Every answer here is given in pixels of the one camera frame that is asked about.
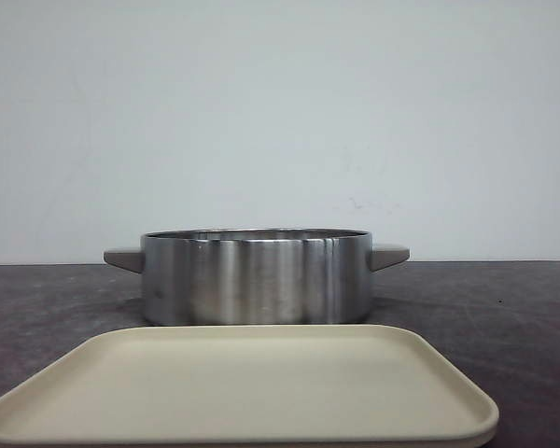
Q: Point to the stainless steel steamer pot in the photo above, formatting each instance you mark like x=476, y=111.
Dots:
x=256, y=276

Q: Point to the cream plastic tray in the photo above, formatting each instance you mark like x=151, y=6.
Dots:
x=250, y=386

